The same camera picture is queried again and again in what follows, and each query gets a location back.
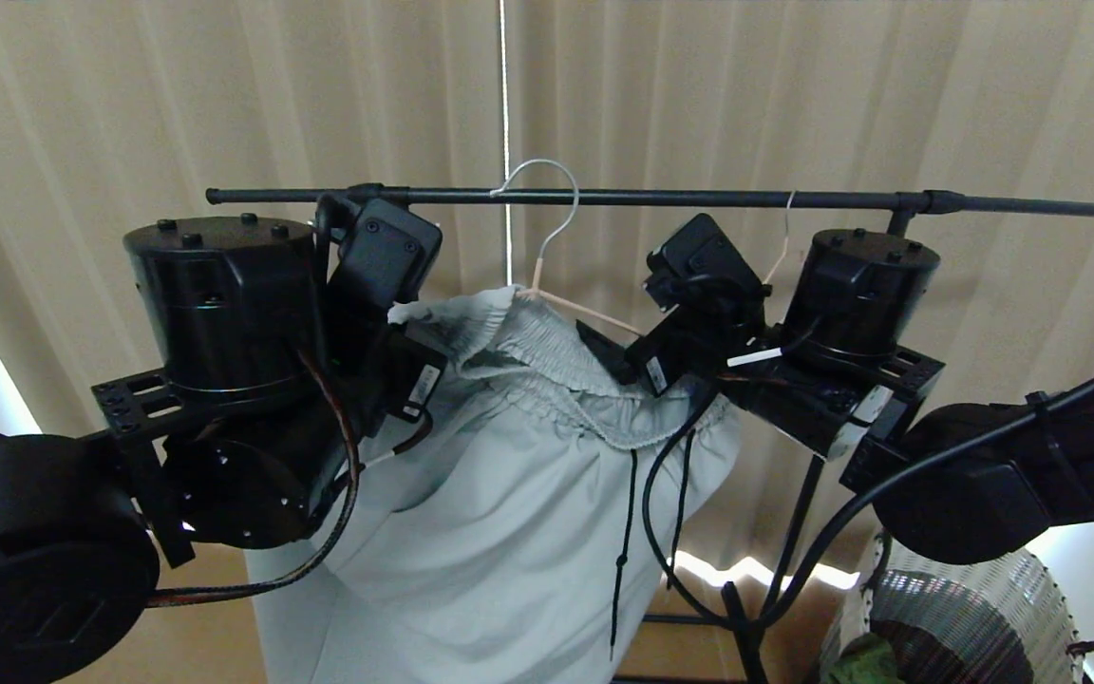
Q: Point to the beige curtain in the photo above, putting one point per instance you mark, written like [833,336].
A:
[699,85]

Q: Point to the black clothes rack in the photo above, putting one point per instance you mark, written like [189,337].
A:
[699,199]

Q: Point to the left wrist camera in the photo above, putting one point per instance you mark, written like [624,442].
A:
[381,256]

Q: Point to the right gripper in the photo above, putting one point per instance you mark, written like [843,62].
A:
[794,399]

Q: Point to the pale grey shorts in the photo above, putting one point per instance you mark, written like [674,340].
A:
[509,494]

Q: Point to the green garment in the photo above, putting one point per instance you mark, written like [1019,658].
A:
[868,663]

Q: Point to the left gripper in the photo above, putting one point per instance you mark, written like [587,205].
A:
[262,475]

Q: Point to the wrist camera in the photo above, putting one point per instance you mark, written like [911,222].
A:
[381,256]
[704,266]

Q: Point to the white laundry basket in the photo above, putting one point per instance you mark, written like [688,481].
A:
[974,598]

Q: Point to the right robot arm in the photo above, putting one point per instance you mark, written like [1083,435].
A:
[984,475]

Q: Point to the pink clothes hanger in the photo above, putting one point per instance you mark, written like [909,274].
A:
[566,223]
[780,252]

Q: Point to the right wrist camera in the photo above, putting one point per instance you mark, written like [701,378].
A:
[704,266]

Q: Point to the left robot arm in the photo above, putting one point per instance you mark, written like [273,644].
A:
[44,551]

